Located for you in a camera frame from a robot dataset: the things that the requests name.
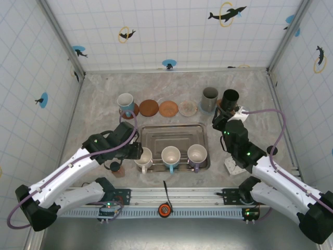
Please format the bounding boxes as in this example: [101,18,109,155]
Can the cream white mug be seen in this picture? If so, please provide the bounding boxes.
[134,147,153,174]

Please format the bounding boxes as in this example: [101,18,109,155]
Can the brown paw shaped coaster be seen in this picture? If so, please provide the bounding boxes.
[216,98,241,115]

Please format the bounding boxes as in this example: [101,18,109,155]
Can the black mug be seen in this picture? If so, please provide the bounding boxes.
[221,89,240,113]

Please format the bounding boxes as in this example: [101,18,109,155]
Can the stainless steel mug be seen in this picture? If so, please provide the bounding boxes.
[201,86,219,113]

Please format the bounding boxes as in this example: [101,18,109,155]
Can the beige woven round coaster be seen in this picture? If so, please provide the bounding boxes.
[178,101,199,117]

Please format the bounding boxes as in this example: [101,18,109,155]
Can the glossy brown round coaster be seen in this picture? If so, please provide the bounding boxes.
[119,103,140,120]

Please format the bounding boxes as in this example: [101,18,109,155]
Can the lilac mug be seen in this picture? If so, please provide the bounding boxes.
[187,144,208,174]

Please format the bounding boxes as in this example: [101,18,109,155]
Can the dark brown round coaster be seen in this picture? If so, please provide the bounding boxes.
[139,99,159,117]

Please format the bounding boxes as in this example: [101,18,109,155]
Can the blue mug white inside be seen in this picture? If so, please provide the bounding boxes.
[116,93,136,118]

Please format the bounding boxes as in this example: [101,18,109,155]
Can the orange cork round coaster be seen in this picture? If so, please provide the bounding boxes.
[158,100,180,117]

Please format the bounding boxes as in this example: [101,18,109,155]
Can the brown spice jar black lid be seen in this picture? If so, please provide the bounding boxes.
[109,161,125,179]

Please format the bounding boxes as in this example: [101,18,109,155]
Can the white square clock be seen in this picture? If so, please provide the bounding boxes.
[224,157,247,177]

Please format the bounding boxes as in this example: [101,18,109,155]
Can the light blue mug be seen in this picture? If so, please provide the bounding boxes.
[161,145,182,174]

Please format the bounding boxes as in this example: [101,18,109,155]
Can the stainless steel tray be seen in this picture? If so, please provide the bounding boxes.
[139,123,211,173]

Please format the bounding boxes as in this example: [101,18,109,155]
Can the orange black tape measure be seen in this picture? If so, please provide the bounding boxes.
[162,180,173,217]

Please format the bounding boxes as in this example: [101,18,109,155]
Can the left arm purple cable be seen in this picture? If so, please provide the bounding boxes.
[7,110,138,230]

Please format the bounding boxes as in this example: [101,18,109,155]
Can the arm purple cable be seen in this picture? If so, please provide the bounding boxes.
[243,108,333,224]
[7,110,138,230]

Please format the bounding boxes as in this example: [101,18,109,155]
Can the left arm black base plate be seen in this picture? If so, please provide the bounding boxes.
[104,187,132,206]

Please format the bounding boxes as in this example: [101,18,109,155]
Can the aluminium back rail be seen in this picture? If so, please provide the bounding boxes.
[84,67,268,75]

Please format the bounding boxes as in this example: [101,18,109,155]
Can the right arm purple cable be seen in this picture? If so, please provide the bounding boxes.
[243,108,333,224]

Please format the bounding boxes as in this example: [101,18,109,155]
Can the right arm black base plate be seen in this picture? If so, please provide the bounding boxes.
[223,187,261,206]

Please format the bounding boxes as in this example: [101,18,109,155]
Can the aluminium mounting rail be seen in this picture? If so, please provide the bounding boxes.
[56,186,322,208]

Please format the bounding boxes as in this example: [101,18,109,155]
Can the small dolphin yellow ring sticker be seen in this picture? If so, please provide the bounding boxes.
[313,45,327,74]
[70,65,80,83]
[118,26,137,44]

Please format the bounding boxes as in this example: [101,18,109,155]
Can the slotted grey cable duct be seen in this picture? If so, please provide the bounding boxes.
[58,208,244,218]

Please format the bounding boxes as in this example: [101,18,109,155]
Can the aluminium corner post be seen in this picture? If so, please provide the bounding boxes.
[266,0,312,73]
[37,0,86,80]

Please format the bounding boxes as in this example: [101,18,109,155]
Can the large dolphin yellow ring sticker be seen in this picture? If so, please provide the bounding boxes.
[207,2,247,28]

